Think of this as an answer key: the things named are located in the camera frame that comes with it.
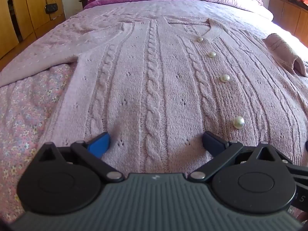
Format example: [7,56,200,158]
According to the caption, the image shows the pink floral bed sheet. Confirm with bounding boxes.
[0,0,308,223]

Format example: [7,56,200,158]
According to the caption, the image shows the brown wooden dresser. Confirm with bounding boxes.
[268,0,308,46]

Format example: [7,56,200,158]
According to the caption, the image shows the small black hanging pouch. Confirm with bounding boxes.
[45,3,59,15]

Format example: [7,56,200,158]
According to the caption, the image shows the yellow wooden wardrobe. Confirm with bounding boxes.
[1,0,65,59]

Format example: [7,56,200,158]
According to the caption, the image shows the pink knit cardigan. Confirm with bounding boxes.
[0,14,308,175]

